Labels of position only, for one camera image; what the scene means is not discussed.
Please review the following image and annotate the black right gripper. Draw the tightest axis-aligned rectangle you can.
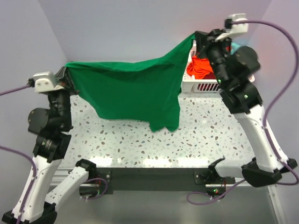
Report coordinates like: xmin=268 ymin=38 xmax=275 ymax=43
xmin=195 ymin=28 xmax=235 ymax=87

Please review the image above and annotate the green t-shirt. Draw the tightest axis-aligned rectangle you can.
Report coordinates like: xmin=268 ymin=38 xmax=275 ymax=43
xmin=66 ymin=35 xmax=194 ymax=132

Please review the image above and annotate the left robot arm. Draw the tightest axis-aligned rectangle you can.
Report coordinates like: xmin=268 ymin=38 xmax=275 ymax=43
xmin=2 ymin=67 xmax=97 ymax=224

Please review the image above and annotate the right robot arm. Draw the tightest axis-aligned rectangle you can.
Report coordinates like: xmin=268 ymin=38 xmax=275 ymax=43
xmin=194 ymin=29 xmax=298 ymax=187

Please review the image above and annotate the orange t-shirt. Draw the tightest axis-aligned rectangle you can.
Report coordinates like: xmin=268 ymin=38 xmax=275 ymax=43
xmin=186 ymin=56 xmax=214 ymax=80

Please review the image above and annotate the teal t-shirt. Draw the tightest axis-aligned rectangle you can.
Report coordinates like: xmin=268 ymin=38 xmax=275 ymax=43
xmin=230 ymin=42 xmax=241 ymax=55

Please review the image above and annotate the white plastic basket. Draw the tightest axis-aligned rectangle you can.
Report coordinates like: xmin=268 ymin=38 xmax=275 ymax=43
xmin=181 ymin=41 xmax=220 ymax=93

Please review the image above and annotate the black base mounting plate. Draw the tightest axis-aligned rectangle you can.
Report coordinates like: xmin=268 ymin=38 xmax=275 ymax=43
xmin=78 ymin=167 xmax=236 ymax=201

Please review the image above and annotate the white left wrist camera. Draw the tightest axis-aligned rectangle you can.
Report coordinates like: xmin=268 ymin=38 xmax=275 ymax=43
xmin=28 ymin=71 xmax=64 ymax=93

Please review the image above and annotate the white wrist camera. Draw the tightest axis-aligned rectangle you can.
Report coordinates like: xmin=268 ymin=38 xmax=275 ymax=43
xmin=215 ymin=14 xmax=249 ymax=42
xmin=28 ymin=71 xmax=64 ymax=93

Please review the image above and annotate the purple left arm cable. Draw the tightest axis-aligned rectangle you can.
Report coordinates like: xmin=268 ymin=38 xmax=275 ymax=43
xmin=0 ymin=84 xmax=108 ymax=221

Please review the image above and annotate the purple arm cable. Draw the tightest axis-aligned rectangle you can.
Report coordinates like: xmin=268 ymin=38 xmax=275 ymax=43
xmin=186 ymin=20 xmax=299 ymax=206
xmin=0 ymin=84 xmax=108 ymax=221

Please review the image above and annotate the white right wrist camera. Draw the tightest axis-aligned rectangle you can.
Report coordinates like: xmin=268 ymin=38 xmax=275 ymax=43
xmin=215 ymin=14 xmax=249 ymax=42

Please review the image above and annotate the aluminium frame rail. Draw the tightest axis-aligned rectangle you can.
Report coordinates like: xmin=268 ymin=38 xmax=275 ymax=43
xmin=50 ymin=167 xmax=82 ymax=186

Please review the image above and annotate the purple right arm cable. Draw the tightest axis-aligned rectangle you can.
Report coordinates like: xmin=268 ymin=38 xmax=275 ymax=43
xmin=186 ymin=20 xmax=299 ymax=206

